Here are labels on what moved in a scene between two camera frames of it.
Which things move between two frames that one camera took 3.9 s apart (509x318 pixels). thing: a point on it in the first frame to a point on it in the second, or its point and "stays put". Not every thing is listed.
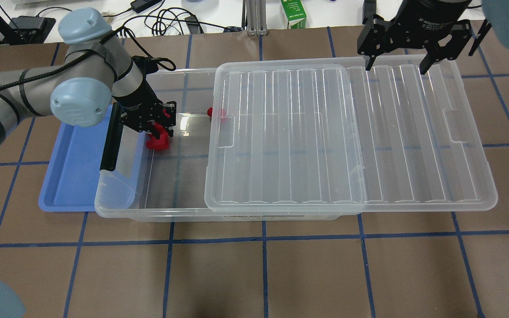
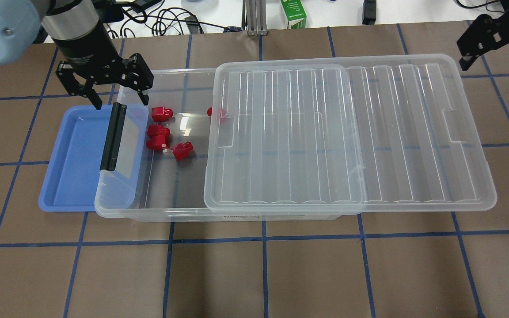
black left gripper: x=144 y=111 to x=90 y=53
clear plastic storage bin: x=320 y=137 stays put
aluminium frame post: x=254 y=17 stays put
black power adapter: x=139 y=5 stays put
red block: x=161 y=144 to x=181 y=150
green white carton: x=295 y=14 stays put
